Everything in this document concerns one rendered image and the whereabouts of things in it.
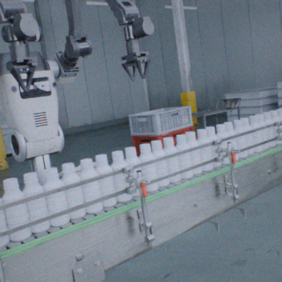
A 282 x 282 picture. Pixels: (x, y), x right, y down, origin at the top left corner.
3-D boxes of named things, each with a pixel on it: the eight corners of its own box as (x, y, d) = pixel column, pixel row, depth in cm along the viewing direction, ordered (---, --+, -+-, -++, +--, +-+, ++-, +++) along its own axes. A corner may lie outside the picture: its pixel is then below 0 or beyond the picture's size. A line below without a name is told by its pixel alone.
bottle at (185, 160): (195, 175, 140) (190, 133, 138) (191, 179, 134) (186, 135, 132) (180, 175, 142) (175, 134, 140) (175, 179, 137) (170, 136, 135)
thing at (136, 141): (161, 157, 361) (158, 135, 358) (133, 155, 390) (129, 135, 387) (196, 145, 404) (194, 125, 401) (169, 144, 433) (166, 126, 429)
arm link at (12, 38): (19, 25, 115) (2, 24, 111) (28, 19, 110) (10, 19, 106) (23, 46, 116) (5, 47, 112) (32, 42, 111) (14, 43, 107)
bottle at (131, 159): (148, 193, 124) (142, 146, 122) (135, 198, 120) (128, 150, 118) (138, 191, 129) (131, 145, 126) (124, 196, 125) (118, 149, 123)
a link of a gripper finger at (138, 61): (142, 79, 145) (138, 56, 144) (153, 77, 139) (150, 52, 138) (129, 81, 141) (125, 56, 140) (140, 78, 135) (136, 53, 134)
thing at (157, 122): (158, 135, 357) (155, 113, 354) (129, 135, 386) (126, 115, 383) (194, 125, 400) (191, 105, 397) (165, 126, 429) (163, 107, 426)
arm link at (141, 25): (132, 9, 142) (115, 11, 136) (152, 0, 133) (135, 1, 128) (138, 40, 144) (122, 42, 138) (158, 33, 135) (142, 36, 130)
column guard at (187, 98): (191, 127, 1123) (187, 92, 1108) (182, 127, 1154) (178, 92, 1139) (200, 124, 1147) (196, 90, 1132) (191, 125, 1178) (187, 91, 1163)
